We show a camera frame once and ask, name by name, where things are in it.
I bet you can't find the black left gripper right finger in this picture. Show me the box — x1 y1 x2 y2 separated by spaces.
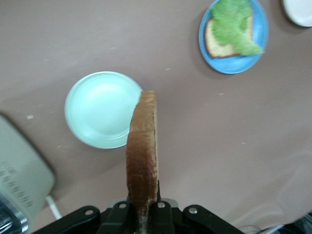
149 180 246 234

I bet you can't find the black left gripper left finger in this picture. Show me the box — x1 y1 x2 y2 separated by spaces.
31 199 134 234

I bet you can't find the brown bread slice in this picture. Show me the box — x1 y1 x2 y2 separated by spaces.
204 17 254 59
125 90 159 234

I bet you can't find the green lettuce leaf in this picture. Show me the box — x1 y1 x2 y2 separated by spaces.
210 0 266 56

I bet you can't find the pale green plate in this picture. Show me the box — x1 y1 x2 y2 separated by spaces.
64 71 145 150

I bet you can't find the blue plate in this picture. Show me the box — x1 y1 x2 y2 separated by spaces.
198 0 269 75

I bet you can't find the beige plate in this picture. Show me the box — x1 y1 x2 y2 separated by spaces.
282 0 312 28

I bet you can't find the beige and chrome toaster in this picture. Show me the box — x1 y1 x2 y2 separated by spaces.
0 113 57 234

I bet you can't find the white toaster power cord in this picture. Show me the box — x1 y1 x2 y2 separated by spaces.
45 195 63 220

